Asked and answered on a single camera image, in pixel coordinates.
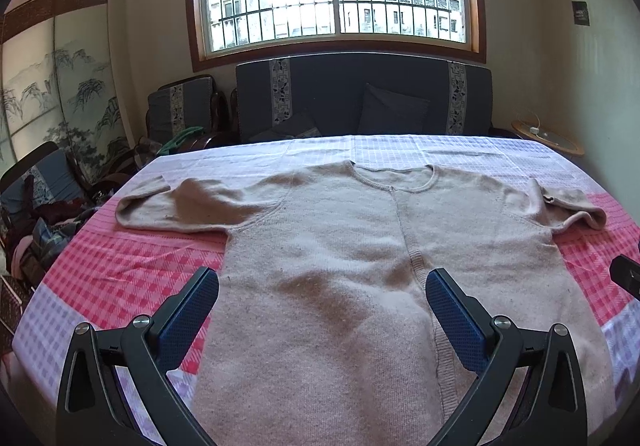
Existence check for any beige knit sweater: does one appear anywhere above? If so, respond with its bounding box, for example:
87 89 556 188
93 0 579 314
116 161 616 445

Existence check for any pile of mixed clothes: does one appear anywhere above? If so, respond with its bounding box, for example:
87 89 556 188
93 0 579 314
4 173 130 288

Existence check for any pink checkered bed sheet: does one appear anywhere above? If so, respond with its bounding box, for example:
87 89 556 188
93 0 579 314
14 135 639 437

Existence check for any round wooden side table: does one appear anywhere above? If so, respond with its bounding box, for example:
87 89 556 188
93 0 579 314
511 120 585 157

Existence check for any dark chair at left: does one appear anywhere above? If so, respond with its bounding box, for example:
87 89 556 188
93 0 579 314
1 141 86 226

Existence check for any green cloth on armchair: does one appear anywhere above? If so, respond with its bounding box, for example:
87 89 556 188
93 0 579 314
156 127 204 157

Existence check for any dark square throw cushion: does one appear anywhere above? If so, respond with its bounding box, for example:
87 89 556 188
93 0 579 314
358 84 430 135

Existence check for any dark armchair with patterned stripe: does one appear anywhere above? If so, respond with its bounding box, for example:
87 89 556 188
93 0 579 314
145 75 217 143

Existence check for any painted landscape folding screen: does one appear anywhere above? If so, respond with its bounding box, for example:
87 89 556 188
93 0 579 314
1 0 129 182

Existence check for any dark sofa with patterned stripes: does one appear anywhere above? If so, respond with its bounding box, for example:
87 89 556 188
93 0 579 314
236 52 492 142

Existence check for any black wall switch plate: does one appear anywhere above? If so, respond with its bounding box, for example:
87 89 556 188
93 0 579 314
572 1 590 26

